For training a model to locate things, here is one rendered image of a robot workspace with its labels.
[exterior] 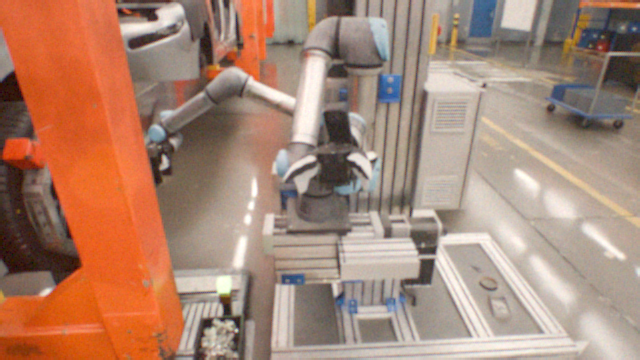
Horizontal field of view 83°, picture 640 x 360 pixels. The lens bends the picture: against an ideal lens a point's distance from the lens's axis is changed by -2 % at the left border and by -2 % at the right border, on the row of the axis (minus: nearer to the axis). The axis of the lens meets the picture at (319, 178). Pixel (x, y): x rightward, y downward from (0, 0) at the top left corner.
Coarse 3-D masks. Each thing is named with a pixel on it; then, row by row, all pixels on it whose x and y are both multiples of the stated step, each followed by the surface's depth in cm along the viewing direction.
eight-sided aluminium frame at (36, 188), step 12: (48, 168) 122; (24, 180) 117; (36, 180) 121; (48, 180) 121; (24, 192) 116; (36, 192) 116; (48, 192) 120; (36, 204) 120; (48, 204) 120; (36, 216) 120; (48, 216) 121; (36, 228) 122; (48, 228) 126; (60, 228) 126; (48, 240) 125; (60, 240) 125; (72, 240) 133; (60, 252) 133; (72, 252) 139
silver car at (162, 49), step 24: (144, 0) 690; (168, 0) 748; (216, 0) 531; (120, 24) 337; (144, 24) 342; (168, 24) 351; (216, 24) 645; (240, 24) 726; (144, 48) 342; (168, 48) 354; (192, 48) 376; (216, 48) 485; (144, 72) 353; (168, 72) 364; (192, 72) 385
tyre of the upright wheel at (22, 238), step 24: (0, 120) 120; (24, 120) 122; (0, 144) 115; (0, 168) 113; (0, 192) 112; (0, 216) 113; (24, 216) 120; (0, 240) 117; (24, 240) 120; (24, 264) 126; (48, 264) 131; (72, 264) 146
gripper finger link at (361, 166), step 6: (354, 156) 68; (360, 156) 68; (348, 162) 68; (354, 162) 67; (360, 162) 65; (366, 162) 65; (354, 168) 70; (360, 168) 65; (366, 168) 63; (360, 174) 68; (366, 174) 62; (360, 180) 69; (366, 180) 66; (366, 186) 67
